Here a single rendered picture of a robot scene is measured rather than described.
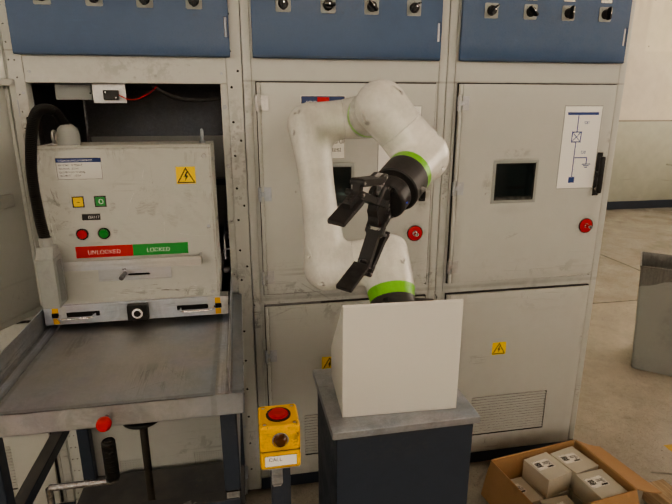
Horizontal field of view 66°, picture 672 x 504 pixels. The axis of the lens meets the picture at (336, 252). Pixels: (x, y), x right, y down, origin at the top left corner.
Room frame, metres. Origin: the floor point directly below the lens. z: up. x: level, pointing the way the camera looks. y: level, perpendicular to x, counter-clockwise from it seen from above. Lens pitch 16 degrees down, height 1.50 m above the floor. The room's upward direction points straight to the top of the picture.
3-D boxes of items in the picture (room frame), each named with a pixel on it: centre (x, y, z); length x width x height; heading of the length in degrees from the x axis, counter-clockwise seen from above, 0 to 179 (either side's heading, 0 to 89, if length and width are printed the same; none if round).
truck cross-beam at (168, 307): (1.51, 0.61, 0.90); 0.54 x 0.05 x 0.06; 100
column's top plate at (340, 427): (1.27, -0.15, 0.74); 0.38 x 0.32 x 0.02; 101
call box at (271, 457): (0.92, 0.12, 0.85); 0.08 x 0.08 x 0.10; 10
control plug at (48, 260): (1.39, 0.80, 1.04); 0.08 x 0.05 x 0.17; 10
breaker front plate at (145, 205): (1.50, 0.61, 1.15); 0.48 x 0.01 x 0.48; 100
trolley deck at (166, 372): (1.37, 0.59, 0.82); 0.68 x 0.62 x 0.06; 10
